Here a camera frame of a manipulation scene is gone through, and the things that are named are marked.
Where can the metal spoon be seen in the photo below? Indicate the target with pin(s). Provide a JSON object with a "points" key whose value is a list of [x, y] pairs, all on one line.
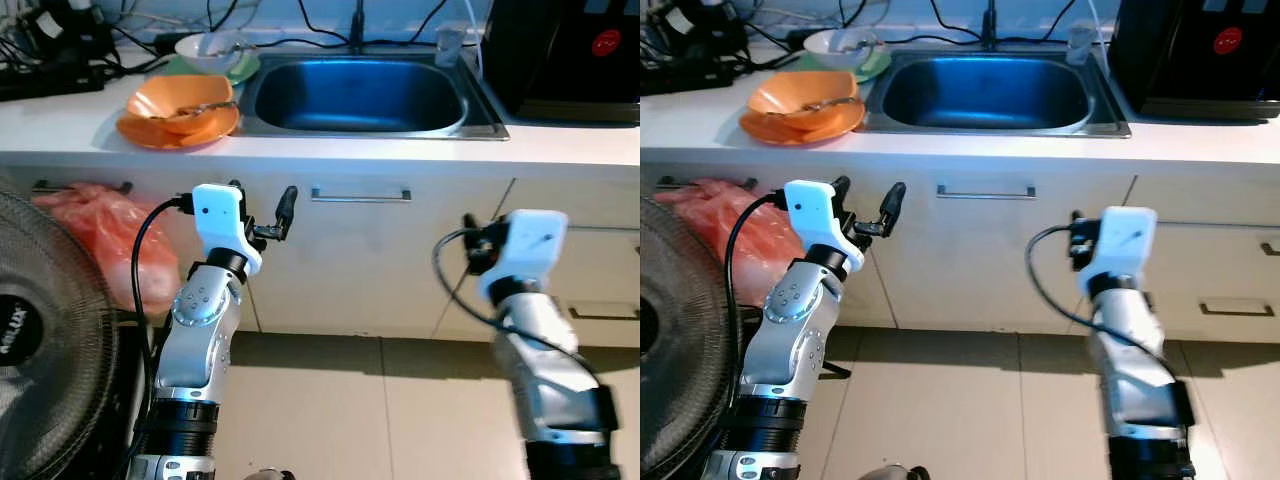
{"points": [[825, 103], [205, 107]]}

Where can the orange plate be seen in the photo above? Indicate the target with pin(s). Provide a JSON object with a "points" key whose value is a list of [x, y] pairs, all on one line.
{"points": [[760, 130], [140, 135]]}

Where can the orange bowl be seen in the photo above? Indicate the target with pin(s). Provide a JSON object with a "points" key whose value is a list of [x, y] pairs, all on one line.
{"points": [[790, 92], [165, 95]]}

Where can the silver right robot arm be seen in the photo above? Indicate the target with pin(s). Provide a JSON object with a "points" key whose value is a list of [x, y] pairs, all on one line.
{"points": [[550, 380], [1140, 380]]}

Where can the white kitchen base cabinet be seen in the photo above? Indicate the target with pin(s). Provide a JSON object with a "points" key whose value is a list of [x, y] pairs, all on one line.
{"points": [[980, 260], [400, 260]]}

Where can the red plastic bag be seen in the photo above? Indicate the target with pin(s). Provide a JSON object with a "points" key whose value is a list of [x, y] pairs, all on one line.
{"points": [[110, 240], [760, 250]]}

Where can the green plate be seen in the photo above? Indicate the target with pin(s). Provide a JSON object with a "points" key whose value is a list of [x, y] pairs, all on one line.
{"points": [[243, 70], [873, 66]]}

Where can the stainless steel sink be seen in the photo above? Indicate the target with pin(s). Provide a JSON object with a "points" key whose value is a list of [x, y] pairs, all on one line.
{"points": [[990, 95], [360, 100]]}

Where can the white bowl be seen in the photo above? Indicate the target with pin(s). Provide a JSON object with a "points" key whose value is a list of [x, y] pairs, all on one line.
{"points": [[205, 62], [830, 60]]}

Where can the clear glass cup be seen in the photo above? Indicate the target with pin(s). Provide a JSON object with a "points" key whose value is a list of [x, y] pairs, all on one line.
{"points": [[1080, 45], [450, 48]]}

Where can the black appliance with red dot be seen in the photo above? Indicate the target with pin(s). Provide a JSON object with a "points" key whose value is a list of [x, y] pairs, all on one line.
{"points": [[560, 60], [1190, 70]]}

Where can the steel faucet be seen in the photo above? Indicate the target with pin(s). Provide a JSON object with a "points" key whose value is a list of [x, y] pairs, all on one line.
{"points": [[357, 30], [990, 30]]}

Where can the black power strip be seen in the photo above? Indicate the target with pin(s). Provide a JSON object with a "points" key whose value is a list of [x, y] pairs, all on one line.
{"points": [[40, 82], [680, 78]]}

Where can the black electric fan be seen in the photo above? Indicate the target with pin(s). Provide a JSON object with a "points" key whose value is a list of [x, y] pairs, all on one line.
{"points": [[680, 400], [60, 380]]}

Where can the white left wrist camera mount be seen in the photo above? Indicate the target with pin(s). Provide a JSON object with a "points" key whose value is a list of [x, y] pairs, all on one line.
{"points": [[815, 212], [218, 215]]}

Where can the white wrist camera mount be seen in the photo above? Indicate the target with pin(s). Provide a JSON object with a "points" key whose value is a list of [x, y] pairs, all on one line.
{"points": [[815, 212], [1125, 245], [530, 245], [218, 215]]}

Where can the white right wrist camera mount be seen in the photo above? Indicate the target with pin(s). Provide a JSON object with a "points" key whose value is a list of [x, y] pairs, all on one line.
{"points": [[530, 245], [1125, 245]]}

